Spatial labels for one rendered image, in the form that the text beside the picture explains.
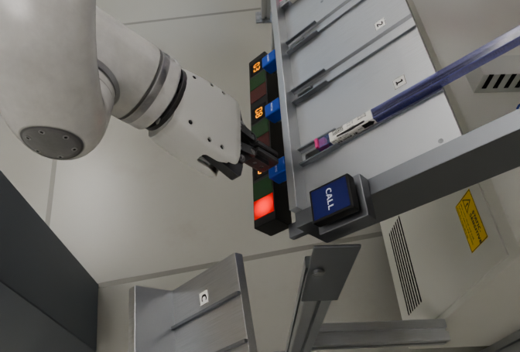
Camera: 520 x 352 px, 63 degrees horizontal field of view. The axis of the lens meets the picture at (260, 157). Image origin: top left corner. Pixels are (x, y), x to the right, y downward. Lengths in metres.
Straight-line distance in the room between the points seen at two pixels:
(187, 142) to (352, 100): 0.22
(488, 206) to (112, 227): 1.04
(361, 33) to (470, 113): 0.30
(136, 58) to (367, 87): 0.28
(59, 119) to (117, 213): 1.08
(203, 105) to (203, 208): 0.91
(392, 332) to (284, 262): 0.45
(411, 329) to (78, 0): 0.81
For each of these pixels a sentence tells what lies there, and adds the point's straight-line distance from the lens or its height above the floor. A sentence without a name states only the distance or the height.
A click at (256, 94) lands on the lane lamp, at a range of 0.72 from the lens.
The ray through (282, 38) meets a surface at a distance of 0.72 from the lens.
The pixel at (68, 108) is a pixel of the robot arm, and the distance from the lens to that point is 0.34.
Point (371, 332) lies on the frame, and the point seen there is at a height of 0.31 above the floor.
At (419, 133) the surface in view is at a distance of 0.48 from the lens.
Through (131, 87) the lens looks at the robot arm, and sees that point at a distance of 0.42.
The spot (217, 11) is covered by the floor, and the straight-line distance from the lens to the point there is 2.08.
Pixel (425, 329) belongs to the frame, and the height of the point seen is 0.31.
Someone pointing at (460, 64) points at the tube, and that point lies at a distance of 0.49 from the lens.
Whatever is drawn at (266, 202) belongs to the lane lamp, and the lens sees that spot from 0.59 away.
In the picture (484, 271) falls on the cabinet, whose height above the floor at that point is 0.52.
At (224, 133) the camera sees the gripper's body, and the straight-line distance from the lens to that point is 0.48.
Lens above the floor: 1.17
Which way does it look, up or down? 53 degrees down
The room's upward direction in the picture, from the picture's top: straight up
